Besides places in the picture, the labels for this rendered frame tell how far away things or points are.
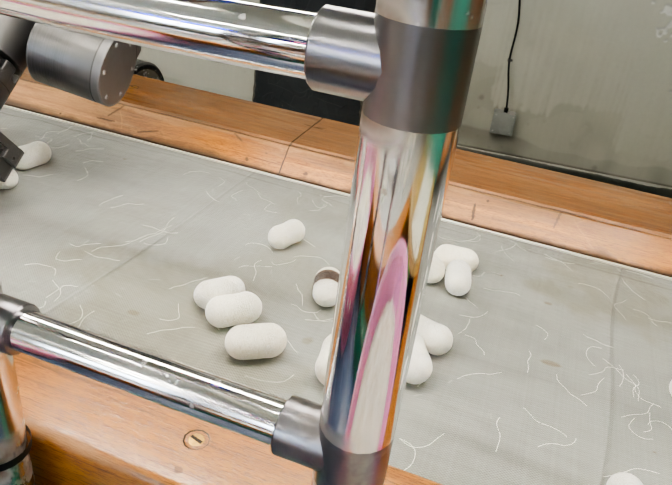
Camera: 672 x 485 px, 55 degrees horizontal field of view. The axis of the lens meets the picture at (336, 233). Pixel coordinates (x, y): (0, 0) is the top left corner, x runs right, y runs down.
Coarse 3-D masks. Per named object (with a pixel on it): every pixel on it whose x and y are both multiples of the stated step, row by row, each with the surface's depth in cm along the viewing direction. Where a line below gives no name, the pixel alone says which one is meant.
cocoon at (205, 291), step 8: (208, 280) 42; (216, 280) 42; (224, 280) 42; (232, 280) 42; (240, 280) 42; (200, 288) 41; (208, 288) 41; (216, 288) 41; (224, 288) 41; (232, 288) 42; (240, 288) 42; (200, 296) 41; (208, 296) 41; (200, 304) 41
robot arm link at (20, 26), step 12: (0, 24) 47; (12, 24) 48; (24, 24) 48; (0, 36) 47; (12, 36) 48; (24, 36) 48; (0, 48) 47; (12, 48) 48; (24, 48) 49; (12, 60) 48; (24, 60) 49
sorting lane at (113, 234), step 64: (0, 128) 63; (64, 128) 65; (0, 192) 52; (64, 192) 53; (128, 192) 55; (192, 192) 56; (256, 192) 57; (320, 192) 59; (0, 256) 45; (64, 256) 45; (128, 256) 46; (192, 256) 47; (256, 256) 48; (320, 256) 49; (512, 256) 52; (576, 256) 54; (64, 320) 39; (128, 320) 40; (192, 320) 41; (256, 320) 42; (320, 320) 42; (448, 320) 44; (512, 320) 45; (576, 320) 46; (640, 320) 46; (256, 384) 36; (320, 384) 37; (448, 384) 38; (512, 384) 39; (576, 384) 40; (640, 384) 40; (448, 448) 34; (512, 448) 34; (576, 448) 35; (640, 448) 35
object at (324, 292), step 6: (336, 270) 44; (318, 282) 43; (324, 282) 43; (330, 282) 43; (336, 282) 43; (318, 288) 43; (324, 288) 42; (330, 288) 43; (336, 288) 43; (318, 294) 43; (324, 294) 42; (330, 294) 42; (336, 294) 43; (318, 300) 43; (324, 300) 43; (330, 300) 43; (324, 306) 43; (330, 306) 43
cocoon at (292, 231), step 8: (280, 224) 49; (288, 224) 49; (296, 224) 49; (272, 232) 48; (280, 232) 48; (288, 232) 49; (296, 232) 49; (304, 232) 50; (272, 240) 48; (280, 240) 48; (288, 240) 49; (296, 240) 50; (280, 248) 49
